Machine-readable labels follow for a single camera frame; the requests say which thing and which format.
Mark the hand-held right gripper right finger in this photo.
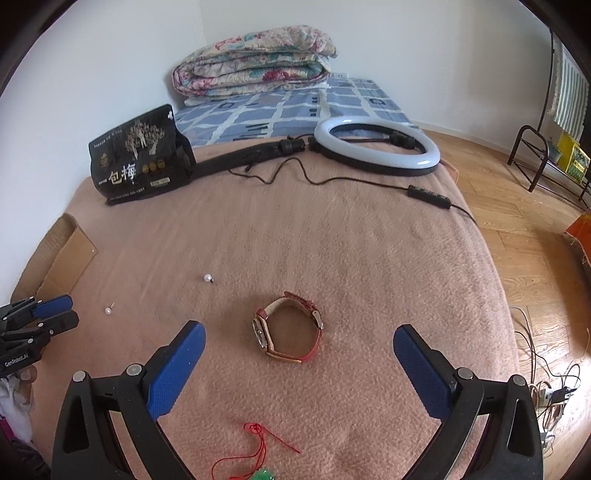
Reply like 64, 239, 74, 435
392, 324, 544, 480

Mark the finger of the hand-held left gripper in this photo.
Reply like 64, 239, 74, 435
9, 294, 75, 324
2, 310, 80, 344

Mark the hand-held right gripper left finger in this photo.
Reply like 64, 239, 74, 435
52, 320, 207, 480

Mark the cardboard box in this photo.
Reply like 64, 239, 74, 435
10, 213, 99, 305

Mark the red strap wristwatch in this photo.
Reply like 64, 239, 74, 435
252, 291, 325, 364

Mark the red string jade pendant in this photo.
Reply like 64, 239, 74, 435
211, 421, 301, 480

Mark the white and pink cloth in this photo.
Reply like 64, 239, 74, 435
0, 367, 54, 480

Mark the white power strip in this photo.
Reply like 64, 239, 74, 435
530, 383, 557, 409

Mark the black snack bag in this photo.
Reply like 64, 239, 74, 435
88, 104, 197, 207

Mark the orange cloth covered chest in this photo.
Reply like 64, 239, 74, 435
563, 215, 591, 273

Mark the black clothes rack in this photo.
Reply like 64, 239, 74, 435
507, 18, 591, 210

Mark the yellow box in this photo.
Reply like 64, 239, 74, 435
556, 131, 591, 181

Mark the blue checked bed sheet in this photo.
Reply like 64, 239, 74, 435
173, 71, 414, 146

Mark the folded floral quilt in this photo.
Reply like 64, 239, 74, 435
172, 25, 340, 102

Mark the striped hanging towel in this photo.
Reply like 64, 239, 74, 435
551, 37, 591, 134

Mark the power strip with cables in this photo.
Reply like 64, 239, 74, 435
508, 305, 591, 457

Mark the black ring light cable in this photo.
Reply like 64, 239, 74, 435
228, 157, 481, 227

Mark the black cable remote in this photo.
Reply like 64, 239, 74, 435
406, 185, 451, 209

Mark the white ring light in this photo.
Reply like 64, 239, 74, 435
313, 116, 441, 177

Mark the black ring light stand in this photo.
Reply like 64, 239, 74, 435
194, 135, 315, 178

